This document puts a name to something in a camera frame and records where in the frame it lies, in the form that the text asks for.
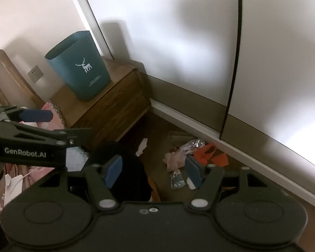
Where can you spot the pink bedding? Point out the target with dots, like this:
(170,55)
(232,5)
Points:
(56,122)

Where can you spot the wooden nightstand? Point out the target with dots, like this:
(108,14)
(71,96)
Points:
(113,105)

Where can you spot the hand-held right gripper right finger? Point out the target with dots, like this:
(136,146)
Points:
(194,172)

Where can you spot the blue deer print trash bin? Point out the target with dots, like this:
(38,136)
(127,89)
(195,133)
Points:
(76,57)

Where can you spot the orange paper packet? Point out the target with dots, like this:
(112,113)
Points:
(154,190)

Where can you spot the orange plastic bag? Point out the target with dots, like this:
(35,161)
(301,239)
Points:
(215,157)

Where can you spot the small white paper piece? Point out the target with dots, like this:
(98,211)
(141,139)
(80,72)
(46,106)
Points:
(191,184)

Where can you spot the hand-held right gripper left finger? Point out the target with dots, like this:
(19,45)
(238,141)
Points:
(113,172)

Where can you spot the white wall socket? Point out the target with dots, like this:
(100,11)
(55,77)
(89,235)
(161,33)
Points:
(35,73)

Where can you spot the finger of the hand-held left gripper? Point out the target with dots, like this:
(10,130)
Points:
(36,115)
(68,134)

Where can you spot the pink plastic bag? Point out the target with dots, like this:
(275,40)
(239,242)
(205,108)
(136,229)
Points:
(173,161)

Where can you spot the pale blue cloth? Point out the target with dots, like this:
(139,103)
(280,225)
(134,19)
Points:
(74,157)

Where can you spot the black cloth bag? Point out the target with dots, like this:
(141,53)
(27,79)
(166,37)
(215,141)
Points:
(136,178)

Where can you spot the white paper sheet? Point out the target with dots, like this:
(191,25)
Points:
(13,186)

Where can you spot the large silver foil wrapper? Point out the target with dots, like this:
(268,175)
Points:
(193,145)

